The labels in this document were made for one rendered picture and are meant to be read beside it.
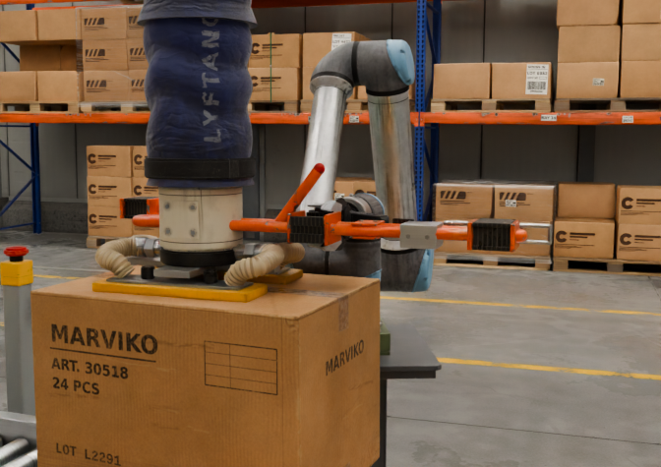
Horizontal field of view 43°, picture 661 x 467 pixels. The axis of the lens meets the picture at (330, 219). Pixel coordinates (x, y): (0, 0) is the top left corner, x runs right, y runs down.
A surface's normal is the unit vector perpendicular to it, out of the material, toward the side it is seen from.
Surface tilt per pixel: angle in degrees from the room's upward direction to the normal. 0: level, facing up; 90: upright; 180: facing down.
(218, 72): 70
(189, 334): 90
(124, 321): 90
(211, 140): 88
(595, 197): 89
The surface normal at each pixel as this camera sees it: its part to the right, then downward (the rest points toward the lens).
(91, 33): -0.28, 0.10
